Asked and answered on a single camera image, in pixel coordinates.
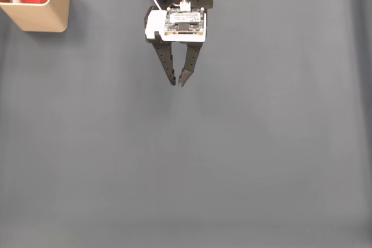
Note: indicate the beige open box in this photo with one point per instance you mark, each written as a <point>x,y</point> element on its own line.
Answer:
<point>46,17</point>

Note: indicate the dark table mat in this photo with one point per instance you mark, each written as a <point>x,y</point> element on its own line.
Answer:
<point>174,158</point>

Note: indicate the camera board on white mount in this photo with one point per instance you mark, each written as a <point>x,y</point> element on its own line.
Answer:
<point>186,23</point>

